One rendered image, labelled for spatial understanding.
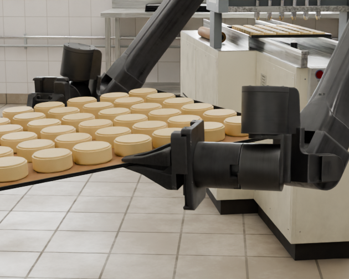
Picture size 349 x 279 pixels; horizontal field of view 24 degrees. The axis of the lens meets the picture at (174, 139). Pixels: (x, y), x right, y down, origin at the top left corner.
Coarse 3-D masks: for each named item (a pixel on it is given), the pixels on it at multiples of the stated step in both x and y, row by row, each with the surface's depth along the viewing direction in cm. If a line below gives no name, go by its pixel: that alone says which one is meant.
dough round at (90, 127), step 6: (90, 120) 118; (96, 120) 118; (102, 120) 118; (108, 120) 118; (84, 126) 115; (90, 126) 115; (96, 126) 115; (102, 126) 115; (108, 126) 115; (84, 132) 115; (90, 132) 115
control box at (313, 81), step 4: (308, 68) 326; (312, 68) 324; (316, 68) 324; (320, 68) 324; (324, 68) 325; (308, 72) 326; (312, 72) 324; (316, 72) 324; (308, 76) 327; (312, 76) 325; (308, 80) 327; (312, 80) 325; (316, 80) 325; (308, 84) 327; (312, 84) 325; (316, 84) 326; (308, 88) 327; (312, 88) 326; (308, 92) 327; (312, 92) 326; (308, 96) 327; (308, 100) 328
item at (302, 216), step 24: (264, 72) 378; (288, 72) 337; (264, 192) 384; (288, 192) 343; (312, 192) 338; (336, 192) 340; (264, 216) 398; (288, 216) 344; (312, 216) 340; (336, 216) 342; (288, 240) 346; (312, 240) 343; (336, 240) 344
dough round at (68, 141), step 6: (60, 138) 108; (66, 138) 108; (72, 138) 108; (78, 138) 107; (84, 138) 107; (90, 138) 108; (60, 144) 107; (66, 144) 106; (72, 144) 106; (72, 150) 107
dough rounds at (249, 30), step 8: (248, 32) 404; (256, 32) 397; (264, 32) 399; (272, 32) 396; (280, 32) 396; (288, 32) 400; (296, 32) 396; (304, 32) 396; (312, 32) 402; (320, 32) 396
